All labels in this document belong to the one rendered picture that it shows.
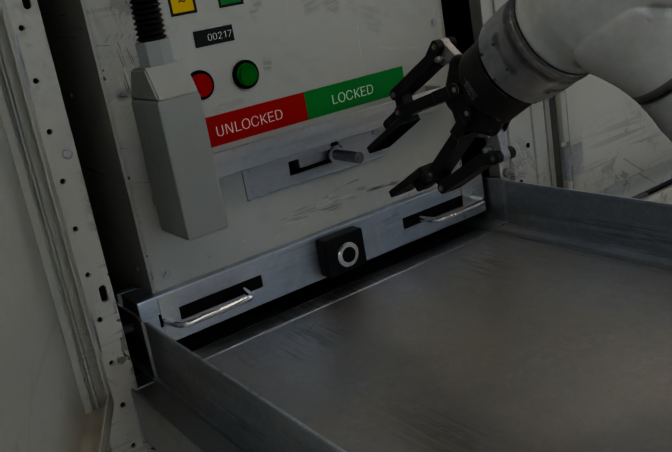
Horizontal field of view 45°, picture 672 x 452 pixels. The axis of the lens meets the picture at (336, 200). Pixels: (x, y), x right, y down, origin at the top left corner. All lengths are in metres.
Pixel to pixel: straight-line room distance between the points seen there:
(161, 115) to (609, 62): 0.41
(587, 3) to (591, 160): 0.70
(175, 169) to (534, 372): 0.40
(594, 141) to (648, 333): 0.50
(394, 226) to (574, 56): 0.51
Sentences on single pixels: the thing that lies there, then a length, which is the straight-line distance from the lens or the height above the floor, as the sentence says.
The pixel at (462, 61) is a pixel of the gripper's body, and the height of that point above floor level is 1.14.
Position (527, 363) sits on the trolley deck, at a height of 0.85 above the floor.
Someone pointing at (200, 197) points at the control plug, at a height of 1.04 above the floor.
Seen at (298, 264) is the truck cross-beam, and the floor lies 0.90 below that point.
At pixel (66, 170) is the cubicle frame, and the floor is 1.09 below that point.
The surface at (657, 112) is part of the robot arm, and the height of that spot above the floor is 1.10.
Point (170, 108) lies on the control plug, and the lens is 0.80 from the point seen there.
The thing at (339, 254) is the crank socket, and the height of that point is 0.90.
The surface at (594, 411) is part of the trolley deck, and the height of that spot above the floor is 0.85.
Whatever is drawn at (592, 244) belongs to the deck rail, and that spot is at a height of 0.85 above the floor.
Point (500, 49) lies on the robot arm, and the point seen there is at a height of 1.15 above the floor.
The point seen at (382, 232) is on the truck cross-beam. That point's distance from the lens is 1.08.
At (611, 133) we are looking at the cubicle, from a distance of 1.33.
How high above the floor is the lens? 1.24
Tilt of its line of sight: 16 degrees down
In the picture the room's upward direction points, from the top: 10 degrees counter-clockwise
